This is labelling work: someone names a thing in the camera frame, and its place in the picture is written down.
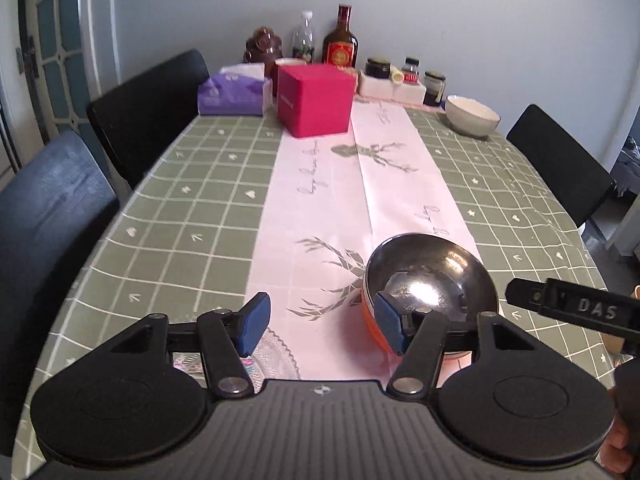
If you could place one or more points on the white ceramic bowl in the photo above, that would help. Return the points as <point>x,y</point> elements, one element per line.
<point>470,117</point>

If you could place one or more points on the small jar with red label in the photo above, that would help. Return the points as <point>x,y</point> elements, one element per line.
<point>411,71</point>

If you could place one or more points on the green glass panel door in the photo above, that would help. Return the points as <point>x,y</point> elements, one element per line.
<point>55,35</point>

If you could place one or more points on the tall dark glass jar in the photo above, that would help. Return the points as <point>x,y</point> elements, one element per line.
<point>434,87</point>

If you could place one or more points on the wide dark jar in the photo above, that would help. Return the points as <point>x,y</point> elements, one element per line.
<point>377,67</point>

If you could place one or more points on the brown liquor bottle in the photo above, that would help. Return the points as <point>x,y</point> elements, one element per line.
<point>341,42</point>

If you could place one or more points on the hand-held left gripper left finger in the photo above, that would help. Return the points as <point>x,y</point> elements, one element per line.
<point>252,322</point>

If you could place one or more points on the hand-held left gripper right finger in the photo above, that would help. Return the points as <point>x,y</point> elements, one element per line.
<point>390,322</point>

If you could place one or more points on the orange bowl with steel inside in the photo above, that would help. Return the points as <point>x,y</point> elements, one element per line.
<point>430,270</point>

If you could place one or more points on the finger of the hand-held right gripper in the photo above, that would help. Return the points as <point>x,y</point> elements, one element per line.
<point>590,310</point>

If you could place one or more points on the brown ceramic jar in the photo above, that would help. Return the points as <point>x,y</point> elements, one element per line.
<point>262,47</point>

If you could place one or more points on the clear glass plate coloured dots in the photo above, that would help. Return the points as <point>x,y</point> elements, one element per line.
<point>277,360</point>

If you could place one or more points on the purple tissue pack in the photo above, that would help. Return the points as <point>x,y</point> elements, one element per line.
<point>230,92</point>

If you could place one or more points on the pink table runner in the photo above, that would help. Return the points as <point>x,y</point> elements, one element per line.
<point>320,210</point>

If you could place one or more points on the black chair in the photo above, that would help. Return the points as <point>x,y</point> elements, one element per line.
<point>150,105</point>
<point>565,165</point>
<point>45,220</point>

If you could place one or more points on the clear plastic bottle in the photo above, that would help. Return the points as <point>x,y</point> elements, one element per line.
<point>304,40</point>

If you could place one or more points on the white rectangular box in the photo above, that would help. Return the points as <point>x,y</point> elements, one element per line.
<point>387,87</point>

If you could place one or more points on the red cube box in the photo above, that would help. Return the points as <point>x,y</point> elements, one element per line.
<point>315,97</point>

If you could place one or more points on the person's right hand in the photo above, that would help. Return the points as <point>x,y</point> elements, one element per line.
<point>620,447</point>

